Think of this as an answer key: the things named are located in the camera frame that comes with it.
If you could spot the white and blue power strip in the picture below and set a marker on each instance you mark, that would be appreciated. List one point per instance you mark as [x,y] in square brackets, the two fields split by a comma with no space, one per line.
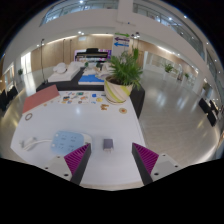
[68,140]

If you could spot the black box stand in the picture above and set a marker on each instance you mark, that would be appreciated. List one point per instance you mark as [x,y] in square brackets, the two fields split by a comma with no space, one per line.
[137,100]

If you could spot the small grey charger block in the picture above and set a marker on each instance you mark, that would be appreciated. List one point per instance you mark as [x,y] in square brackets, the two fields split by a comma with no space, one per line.
[108,144]

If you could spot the white sheet with colourful stickers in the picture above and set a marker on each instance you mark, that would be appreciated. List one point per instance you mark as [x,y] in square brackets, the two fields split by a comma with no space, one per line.
[76,97]

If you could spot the small potted plant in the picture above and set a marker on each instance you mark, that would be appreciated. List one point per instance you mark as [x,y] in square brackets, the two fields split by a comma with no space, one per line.
[169,67]
[20,72]

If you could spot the black piano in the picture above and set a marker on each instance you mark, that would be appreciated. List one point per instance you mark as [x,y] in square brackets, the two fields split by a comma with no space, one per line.
[92,50]

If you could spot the blue display mat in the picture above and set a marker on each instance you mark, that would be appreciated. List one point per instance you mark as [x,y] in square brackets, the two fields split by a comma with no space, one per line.
[90,79]

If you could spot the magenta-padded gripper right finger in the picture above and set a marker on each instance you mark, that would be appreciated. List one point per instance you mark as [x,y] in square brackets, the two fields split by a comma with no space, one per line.
[148,160]

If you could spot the group of black chairs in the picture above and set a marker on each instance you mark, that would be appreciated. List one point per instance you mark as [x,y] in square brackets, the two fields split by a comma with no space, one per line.
[11,92]
[205,106]

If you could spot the black low display platform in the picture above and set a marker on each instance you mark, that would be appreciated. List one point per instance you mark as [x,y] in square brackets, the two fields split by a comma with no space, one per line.
[66,86]

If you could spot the flat red board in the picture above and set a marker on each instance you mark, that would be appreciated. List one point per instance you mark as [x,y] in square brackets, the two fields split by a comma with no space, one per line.
[40,97]

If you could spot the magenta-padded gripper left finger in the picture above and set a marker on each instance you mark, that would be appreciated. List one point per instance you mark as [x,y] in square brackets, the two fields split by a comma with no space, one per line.
[75,161]

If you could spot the white signpost with arrows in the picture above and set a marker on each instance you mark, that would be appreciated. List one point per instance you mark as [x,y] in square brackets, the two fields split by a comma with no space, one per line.
[121,39]

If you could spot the green plant in striped pot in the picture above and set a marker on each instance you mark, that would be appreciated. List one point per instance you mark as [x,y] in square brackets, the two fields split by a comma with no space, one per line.
[115,93]

